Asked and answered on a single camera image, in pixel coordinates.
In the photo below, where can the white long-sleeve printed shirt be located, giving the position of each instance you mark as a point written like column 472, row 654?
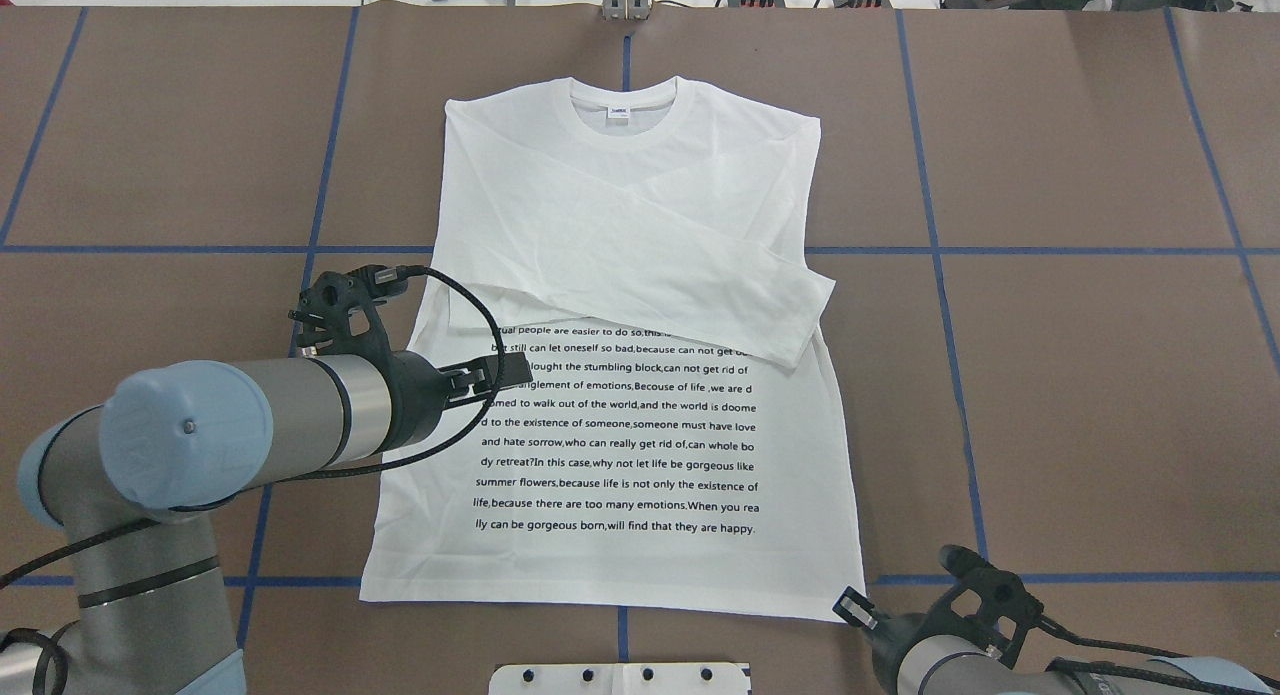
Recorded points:
column 682, row 443

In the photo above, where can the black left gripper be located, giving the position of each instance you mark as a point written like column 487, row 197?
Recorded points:
column 413, row 402

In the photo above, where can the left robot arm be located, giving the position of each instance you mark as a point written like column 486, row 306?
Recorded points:
column 132, row 483

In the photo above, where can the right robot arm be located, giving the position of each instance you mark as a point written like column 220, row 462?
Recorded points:
column 1163, row 671

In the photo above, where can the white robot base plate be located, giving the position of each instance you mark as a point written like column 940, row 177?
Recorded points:
column 697, row 677

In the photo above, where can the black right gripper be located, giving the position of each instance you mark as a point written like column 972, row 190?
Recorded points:
column 893, row 636

